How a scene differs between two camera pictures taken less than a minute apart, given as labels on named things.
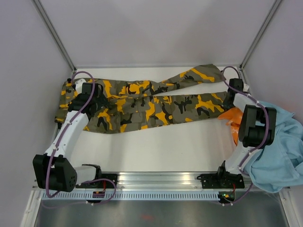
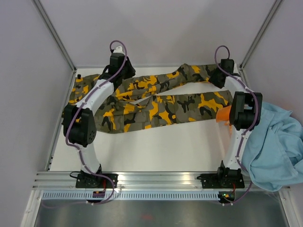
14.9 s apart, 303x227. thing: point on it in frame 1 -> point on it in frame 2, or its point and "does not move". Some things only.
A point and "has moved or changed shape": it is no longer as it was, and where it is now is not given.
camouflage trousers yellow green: (129, 101) has moved or changed shape
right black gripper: (226, 105) -> (212, 78)
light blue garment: (279, 166) does not move
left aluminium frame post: (46, 19) does not move
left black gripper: (101, 101) -> (131, 72)
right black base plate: (221, 180) does not move
